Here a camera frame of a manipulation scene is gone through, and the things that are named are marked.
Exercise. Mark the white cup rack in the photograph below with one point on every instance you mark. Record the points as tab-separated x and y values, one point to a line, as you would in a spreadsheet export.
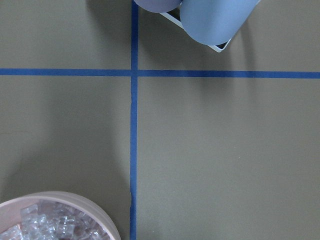
174	17

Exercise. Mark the blue-grey cup on rack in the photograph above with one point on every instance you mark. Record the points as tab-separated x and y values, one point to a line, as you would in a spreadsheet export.
214	22

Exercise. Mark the pink bowl with ice cubes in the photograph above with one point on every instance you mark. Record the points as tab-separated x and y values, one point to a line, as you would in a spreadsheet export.
55	215

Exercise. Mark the purple cup on rack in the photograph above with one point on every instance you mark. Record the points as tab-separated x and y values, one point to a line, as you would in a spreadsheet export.
158	6

